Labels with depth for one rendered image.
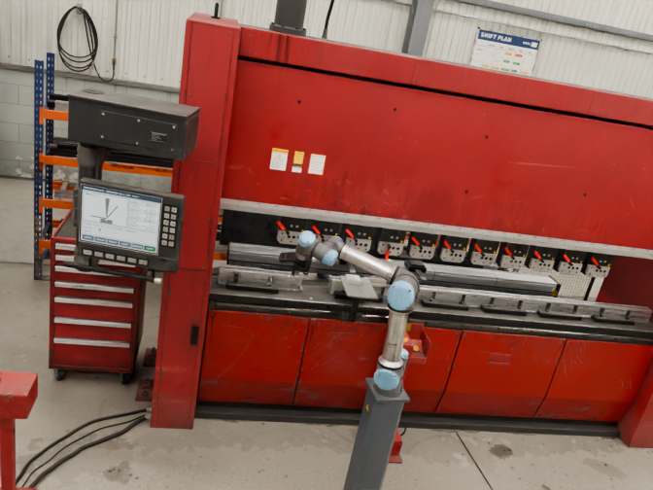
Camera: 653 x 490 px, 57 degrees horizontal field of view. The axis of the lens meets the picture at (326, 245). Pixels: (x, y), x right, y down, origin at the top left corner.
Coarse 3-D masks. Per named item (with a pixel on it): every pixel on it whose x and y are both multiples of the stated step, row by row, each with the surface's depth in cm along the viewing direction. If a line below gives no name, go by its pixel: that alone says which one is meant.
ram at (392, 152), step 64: (256, 64) 307; (256, 128) 320; (320, 128) 325; (384, 128) 330; (448, 128) 336; (512, 128) 342; (576, 128) 348; (640, 128) 354; (256, 192) 333; (320, 192) 339; (384, 192) 345; (448, 192) 351; (512, 192) 358; (576, 192) 364; (640, 192) 371; (640, 256) 389
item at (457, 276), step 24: (240, 264) 378; (264, 264) 381; (288, 264) 383; (312, 264) 386; (336, 264) 388; (432, 264) 412; (480, 288) 412; (504, 288) 416; (528, 288) 418; (552, 288) 421
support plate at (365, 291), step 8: (344, 280) 358; (368, 280) 364; (344, 288) 349; (352, 288) 350; (360, 288) 352; (368, 288) 354; (352, 296) 340; (360, 296) 342; (368, 296) 344; (376, 296) 346
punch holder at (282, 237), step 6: (282, 216) 341; (282, 222) 342; (288, 222) 343; (294, 222) 343; (300, 222) 344; (306, 222) 345; (288, 228) 344; (294, 228) 345; (300, 228) 346; (282, 234) 345; (294, 234) 346; (282, 240) 346; (288, 240) 347; (294, 240) 347
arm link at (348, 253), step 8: (328, 240) 284; (336, 240) 285; (344, 248) 283; (352, 248) 283; (344, 256) 283; (352, 256) 282; (360, 256) 281; (368, 256) 282; (360, 264) 282; (368, 264) 280; (376, 264) 280; (384, 264) 280; (376, 272) 280; (384, 272) 279; (392, 272) 278; (400, 272) 277; (408, 272) 276; (392, 280) 278
